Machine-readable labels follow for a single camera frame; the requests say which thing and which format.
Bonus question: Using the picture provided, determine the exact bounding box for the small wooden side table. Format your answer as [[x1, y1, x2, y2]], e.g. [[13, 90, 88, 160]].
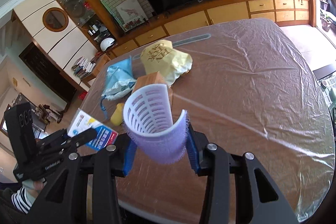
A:
[[81, 53, 110, 87]]

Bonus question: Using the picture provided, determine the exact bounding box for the round wooden wall mirror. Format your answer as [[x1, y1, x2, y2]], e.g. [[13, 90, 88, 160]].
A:
[[42, 7, 69, 32]]

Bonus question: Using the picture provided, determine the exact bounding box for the yellow paper bag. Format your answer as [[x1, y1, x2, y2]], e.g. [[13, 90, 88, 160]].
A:
[[140, 39, 193, 86]]

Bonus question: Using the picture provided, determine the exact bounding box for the brown cardboard box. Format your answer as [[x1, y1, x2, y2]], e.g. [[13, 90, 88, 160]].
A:
[[131, 72, 173, 106]]

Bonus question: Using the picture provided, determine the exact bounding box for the purple hair roller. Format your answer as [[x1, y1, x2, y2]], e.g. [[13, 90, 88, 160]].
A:
[[123, 84, 189, 164]]

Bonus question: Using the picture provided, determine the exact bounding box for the stack of books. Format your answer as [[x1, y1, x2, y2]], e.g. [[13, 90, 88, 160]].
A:
[[71, 56, 96, 79]]

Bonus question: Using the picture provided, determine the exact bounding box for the yellow lidded cup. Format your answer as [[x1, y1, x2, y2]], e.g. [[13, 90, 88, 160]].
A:
[[110, 103, 125, 126]]

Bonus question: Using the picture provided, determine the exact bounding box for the person's left hand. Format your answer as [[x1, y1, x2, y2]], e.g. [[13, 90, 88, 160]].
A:
[[22, 178, 46, 191]]

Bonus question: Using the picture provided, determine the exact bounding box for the wooden tv cabinet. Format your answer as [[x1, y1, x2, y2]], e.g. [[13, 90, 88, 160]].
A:
[[106, 0, 316, 59]]

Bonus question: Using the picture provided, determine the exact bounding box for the red plastic basket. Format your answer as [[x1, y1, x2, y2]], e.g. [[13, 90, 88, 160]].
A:
[[78, 91, 88, 101]]

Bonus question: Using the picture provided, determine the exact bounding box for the blue drawstring bag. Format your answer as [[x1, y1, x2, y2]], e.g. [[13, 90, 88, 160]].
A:
[[100, 56, 136, 119]]

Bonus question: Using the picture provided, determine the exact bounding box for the white blue carton box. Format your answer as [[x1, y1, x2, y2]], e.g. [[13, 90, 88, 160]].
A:
[[67, 109, 118, 151]]

